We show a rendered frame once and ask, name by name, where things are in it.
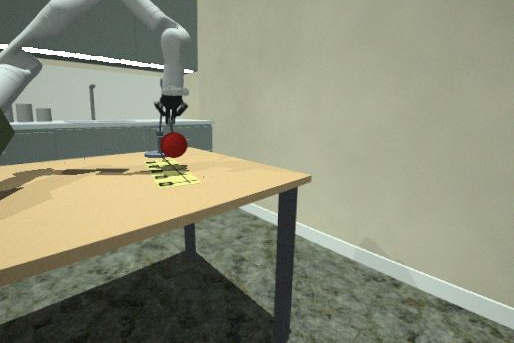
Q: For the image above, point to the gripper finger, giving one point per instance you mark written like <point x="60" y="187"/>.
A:
<point x="180" y="111"/>
<point x="162" y="111"/>

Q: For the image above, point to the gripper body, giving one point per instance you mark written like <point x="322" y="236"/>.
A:
<point x="172" y="101"/>

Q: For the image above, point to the grey jointed lamp red head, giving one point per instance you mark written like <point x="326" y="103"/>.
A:
<point x="174" y="145"/>

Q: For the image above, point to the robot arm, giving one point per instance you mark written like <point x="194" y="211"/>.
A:
<point x="173" y="61"/>

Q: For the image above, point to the pale yellow numbered strip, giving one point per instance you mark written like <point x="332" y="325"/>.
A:
<point x="176" y="180"/>

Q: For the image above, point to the grey faucet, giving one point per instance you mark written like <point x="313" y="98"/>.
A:
<point x="92" y="101"/>

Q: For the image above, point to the dark grey counter cabinet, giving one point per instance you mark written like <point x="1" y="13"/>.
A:
<point x="80" y="141"/>

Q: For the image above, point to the pale wooden table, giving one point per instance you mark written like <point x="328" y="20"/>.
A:
<point x="120" y="214"/>

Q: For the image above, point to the short pale grey canister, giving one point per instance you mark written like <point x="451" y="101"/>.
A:
<point x="44" y="114"/>

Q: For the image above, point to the tall pale grey canister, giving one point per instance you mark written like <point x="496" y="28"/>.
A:
<point x="24" y="112"/>

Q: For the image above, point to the grey wall cabinet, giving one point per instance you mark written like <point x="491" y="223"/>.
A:
<point x="120" y="41"/>

